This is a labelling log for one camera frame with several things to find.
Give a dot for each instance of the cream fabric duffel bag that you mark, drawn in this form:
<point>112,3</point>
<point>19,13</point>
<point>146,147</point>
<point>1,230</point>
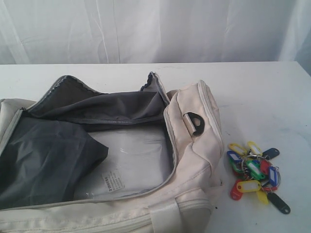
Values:
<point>46,149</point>

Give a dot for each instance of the colourful key tag bunch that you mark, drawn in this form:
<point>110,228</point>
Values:
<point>255,173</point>

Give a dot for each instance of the clear plastic packing bag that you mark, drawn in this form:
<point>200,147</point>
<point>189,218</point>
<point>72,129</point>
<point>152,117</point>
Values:
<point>138,161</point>

